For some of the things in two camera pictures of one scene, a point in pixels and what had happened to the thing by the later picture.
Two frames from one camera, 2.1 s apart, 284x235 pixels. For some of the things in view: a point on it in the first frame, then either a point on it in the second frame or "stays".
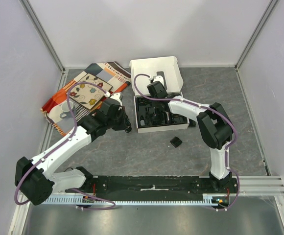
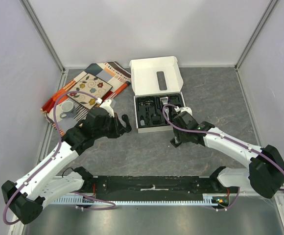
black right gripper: [155, 107] → [177, 138]
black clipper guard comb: [176, 141] stays
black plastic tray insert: [154, 113] stays
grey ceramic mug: [65, 107] stays
